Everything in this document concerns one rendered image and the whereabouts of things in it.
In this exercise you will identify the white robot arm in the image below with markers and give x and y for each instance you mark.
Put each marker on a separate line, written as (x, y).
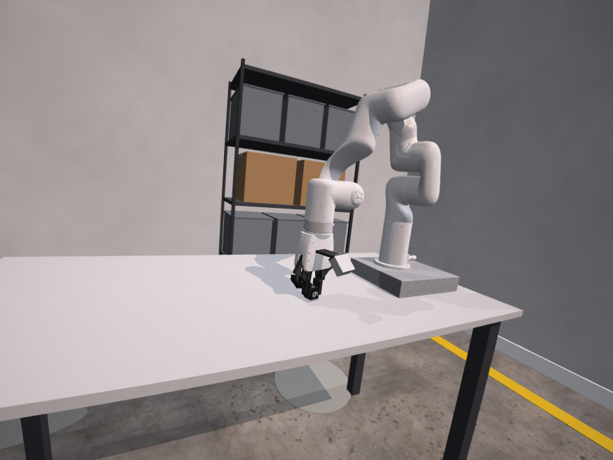
(395, 106)

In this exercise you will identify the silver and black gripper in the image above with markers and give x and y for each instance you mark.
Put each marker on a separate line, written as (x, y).
(308, 260)

